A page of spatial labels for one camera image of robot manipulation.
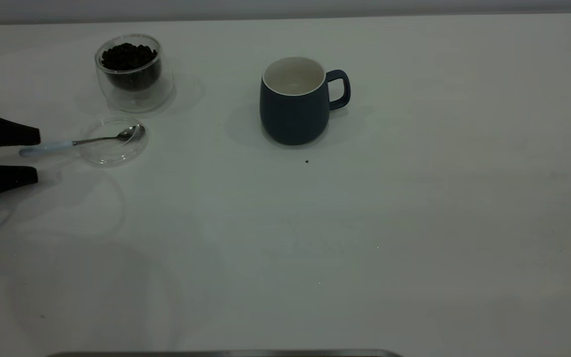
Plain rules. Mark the dark grey ceramic mug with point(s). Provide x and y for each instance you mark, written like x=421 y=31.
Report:
x=293 y=119

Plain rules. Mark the clear glass lid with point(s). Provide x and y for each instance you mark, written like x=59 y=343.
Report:
x=109 y=153

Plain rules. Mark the double-walled glass cup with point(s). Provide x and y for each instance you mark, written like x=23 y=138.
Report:
x=137 y=99

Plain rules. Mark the coffee beans pile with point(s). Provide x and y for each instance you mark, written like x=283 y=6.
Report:
x=129 y=59

